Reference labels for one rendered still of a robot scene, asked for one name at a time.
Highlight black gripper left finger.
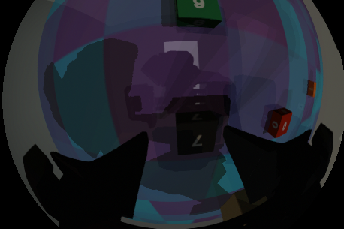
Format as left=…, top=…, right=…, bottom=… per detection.
left=50, top=132, right=149, bottom=218

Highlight red block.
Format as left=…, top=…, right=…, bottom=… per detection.
left=268, top=108, right=293, bottom=138

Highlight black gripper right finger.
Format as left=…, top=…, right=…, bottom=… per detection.
left=223, top=126, right=311, bottom=205

